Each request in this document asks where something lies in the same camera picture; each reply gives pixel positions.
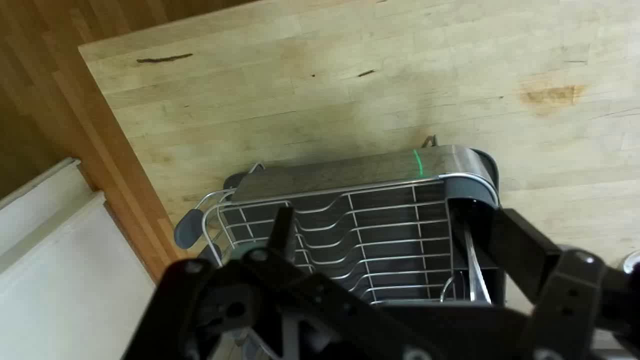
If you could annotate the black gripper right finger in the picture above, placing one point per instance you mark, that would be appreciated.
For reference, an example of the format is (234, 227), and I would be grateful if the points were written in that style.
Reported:
(573, 293)

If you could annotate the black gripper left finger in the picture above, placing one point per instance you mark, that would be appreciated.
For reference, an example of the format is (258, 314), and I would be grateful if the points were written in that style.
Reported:
(220, 300)

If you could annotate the gray drip tray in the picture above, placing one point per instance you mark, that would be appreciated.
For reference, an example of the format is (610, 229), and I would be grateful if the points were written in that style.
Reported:
(188, 227)

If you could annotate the white panel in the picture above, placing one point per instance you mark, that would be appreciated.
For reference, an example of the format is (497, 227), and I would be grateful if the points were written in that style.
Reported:
(60, 281)

